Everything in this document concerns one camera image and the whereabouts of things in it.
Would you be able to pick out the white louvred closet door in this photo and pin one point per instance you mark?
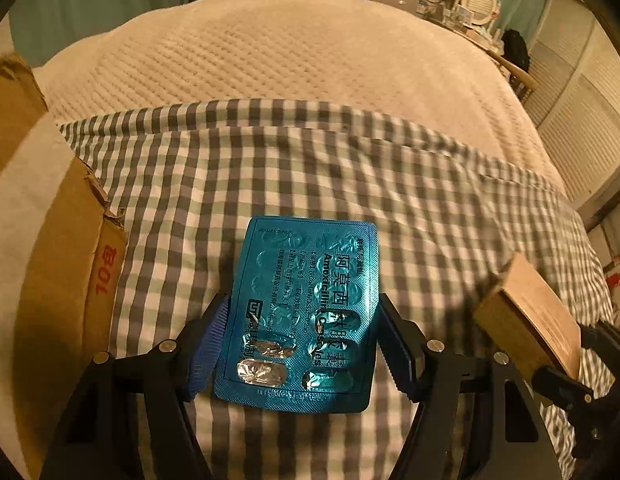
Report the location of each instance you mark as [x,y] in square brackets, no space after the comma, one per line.
[579,100]

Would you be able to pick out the cream textured blanket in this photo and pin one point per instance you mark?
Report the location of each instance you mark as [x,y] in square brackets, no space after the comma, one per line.
[290,50]

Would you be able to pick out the grey gingham blanket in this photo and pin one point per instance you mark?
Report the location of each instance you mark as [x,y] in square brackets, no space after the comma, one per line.
[290,160]

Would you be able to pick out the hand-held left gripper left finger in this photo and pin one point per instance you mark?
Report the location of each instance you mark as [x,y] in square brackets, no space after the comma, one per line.
[207,355]

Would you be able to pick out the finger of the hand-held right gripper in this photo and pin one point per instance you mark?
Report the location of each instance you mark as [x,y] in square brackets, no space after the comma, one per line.
[564,385]
[604,337]

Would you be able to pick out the brown cardboard box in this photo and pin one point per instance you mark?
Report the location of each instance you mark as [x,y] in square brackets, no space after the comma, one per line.
[75,270]

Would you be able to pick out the blue blister pack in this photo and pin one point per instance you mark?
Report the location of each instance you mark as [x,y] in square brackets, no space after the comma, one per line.
[300,285]

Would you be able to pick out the small tan medicine box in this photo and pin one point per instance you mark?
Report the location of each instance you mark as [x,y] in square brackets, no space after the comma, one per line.
[529,310]

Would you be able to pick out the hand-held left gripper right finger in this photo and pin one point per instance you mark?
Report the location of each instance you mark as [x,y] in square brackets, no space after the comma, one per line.
[397,355]

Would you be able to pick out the black bag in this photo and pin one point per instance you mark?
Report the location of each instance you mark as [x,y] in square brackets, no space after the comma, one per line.
[514,52]

